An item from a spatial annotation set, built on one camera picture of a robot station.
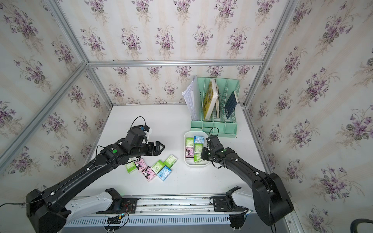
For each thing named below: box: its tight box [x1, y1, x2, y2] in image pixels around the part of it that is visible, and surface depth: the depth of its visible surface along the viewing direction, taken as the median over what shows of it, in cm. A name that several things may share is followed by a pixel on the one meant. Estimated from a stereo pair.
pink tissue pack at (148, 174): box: [141, 166, 157, 183], surface depth 83 cm
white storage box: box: [183, 130, 211, 167], surface depth 94 cm
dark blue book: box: [224, 90, 239, 119], surface depth 108 cm
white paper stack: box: [181, 75, 202, 121], surface depth 92 cm
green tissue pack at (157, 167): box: [150, 159, 166, 175], surface depth 86 cm
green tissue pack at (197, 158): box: [193, 152, 203, 164], surface depth 90 cm
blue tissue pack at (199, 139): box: [193, 135, 205, 144], surface depth 97 cm
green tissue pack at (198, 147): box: [194, 142, 204, 154], surface depth 94 cm
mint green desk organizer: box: [190, 76, 240, 138], surface depth 106 cm
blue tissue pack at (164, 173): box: [157, 165, 172, 182], surface depth 84 cm
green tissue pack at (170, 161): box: [163, 153, 178, 169], surface depth 88 cm
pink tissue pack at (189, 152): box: [185, 146, 195, 159], surface depth 91 cm
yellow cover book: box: [203, 78, 219, 121], surface depth 98 cm
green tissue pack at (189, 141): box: [185, 137, 194, 148], surface depth 95 cm
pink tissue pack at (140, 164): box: [135, 157, 148, 172], surface depth 86 cm
